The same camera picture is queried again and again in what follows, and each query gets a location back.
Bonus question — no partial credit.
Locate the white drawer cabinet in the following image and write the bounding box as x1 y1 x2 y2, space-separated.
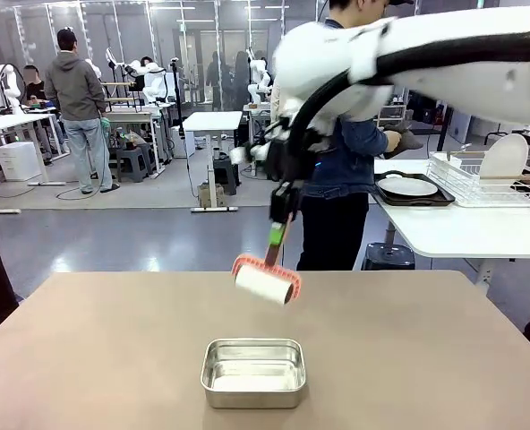
0 142 43 183

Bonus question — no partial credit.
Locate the dark brown serving tray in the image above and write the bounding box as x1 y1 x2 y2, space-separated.
374 169 457 208

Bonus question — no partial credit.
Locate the orange lint roller white roll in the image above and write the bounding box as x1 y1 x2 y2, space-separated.
230 213 303 308

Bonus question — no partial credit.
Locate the grey plastic stool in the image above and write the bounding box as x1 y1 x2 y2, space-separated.
114 145 158 184

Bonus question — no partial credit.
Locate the person in black clothes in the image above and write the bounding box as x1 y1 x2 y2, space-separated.
231 49 251 111
205 51 230 111

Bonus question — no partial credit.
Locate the dark grey cleaning cloth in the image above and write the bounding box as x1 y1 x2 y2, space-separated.
383 124 423 159

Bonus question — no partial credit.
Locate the dark plastic stool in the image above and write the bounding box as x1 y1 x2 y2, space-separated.
212 154 240 197

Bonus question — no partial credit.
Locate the silver metal tray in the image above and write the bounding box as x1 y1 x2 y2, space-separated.
200 338 307 409

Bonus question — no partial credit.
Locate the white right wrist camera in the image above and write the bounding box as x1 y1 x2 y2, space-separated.
249 141 275 161

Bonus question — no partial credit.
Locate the white side table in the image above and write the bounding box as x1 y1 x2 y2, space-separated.
372 159 530 295

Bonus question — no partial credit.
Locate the cardboard box on floor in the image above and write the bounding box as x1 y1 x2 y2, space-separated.
196 182 227 210

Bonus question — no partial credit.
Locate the person's right denim forearm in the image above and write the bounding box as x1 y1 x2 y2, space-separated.
340 123 391 156

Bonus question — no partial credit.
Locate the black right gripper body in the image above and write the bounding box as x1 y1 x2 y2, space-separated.
264 133 313 187

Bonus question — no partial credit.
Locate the person in grey hoodie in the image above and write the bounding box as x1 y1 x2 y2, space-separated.
44 27 115 195

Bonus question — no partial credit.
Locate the white wire dish rack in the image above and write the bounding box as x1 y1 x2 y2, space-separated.
427 150 530 209

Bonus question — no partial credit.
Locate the person in denim jacket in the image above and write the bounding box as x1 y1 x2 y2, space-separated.
298 0 405 272

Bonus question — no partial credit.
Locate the white background table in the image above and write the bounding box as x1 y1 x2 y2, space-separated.
182 110 244 212

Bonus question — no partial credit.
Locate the seated person in dark top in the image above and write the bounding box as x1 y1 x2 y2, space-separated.
21 64 54 107

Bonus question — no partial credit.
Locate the black right arm cable sleeve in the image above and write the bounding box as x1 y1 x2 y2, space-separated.
286 30 530 149

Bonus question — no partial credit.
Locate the white humanoid robot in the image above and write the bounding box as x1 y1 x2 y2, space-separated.
125 57 175 107
245 47 276 105
0 62 27 116

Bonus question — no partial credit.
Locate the person's right hand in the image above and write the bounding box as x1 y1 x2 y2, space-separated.
382 129 403 152

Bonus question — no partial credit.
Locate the black plastic stool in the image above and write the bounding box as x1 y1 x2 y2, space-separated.
362 241 416 271

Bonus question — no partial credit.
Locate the long white desk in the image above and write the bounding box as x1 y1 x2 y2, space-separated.
0 112 67 187

